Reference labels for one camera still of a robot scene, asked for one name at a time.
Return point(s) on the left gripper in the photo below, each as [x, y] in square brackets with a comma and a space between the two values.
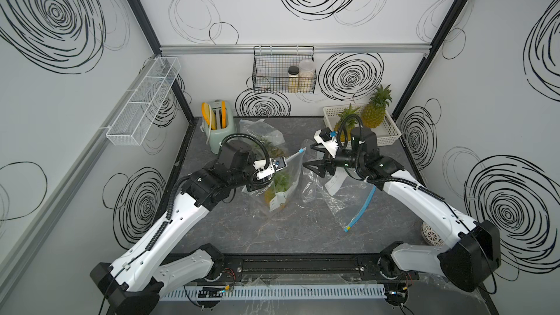
[257, 184]

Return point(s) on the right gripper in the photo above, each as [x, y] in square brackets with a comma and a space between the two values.
[320, 165]

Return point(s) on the zip-top bag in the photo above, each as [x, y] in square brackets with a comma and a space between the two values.
[348, 198]
[313, 186]
[271, 138]
[274, 198]

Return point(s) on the pineapple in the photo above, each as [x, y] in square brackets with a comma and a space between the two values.
[374, 112]
[349, 124]

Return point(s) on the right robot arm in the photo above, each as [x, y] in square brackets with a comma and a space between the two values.
[470, 252]

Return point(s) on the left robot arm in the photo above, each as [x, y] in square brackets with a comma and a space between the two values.
[135, 282]

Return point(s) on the mint green toaster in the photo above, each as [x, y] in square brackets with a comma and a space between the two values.
[215, 138]

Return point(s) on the orange toast slice right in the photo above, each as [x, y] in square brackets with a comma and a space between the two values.
[223, 113]

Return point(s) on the white plastic basket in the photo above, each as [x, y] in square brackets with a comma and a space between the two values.
[387, 133]

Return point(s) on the yellow toast slice left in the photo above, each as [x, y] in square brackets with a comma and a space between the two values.
[209, 115]

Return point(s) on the black lid spice jar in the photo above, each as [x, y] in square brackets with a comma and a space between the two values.
[293, 79]

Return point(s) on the white lid jar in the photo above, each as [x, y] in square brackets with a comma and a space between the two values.
[307, 76]

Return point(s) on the white woven ball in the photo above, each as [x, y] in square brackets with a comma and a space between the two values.
[430, 236]

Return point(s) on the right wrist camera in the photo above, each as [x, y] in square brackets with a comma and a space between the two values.
[326, 142]

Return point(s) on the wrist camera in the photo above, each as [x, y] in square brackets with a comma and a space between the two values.
[267, 169]
[326, 142]

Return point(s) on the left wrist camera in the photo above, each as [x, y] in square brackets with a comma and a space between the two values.
[267, 169]

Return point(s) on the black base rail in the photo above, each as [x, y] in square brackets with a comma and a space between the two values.
[364, 266]

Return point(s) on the black wire basket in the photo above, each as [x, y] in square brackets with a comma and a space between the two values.
[271, 63]

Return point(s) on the white wire shelf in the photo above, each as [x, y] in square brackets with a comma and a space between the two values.
[135, 119]

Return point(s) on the grey cable duct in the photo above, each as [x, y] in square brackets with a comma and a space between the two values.
[279, 292]

